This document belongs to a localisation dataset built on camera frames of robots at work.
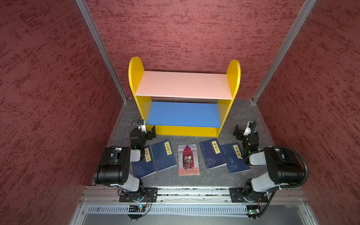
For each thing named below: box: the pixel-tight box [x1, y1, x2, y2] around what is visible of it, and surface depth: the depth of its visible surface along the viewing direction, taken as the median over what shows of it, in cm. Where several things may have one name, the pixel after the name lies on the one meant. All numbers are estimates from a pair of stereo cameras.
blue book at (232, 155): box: [219, 142, 251, 174], surface depth 88 cm
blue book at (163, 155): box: [150, 139, 178, 173], surface depth 89 cm
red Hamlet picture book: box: [177, 142, 200, 176], surface depth 88 cm
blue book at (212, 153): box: [198, 138, 228, 170], surface depth 90 cm
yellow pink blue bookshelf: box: [128, 56, 241, 138], surface depth 76 cm
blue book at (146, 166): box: [132, 144, 157, 179], surface depth 85 cm
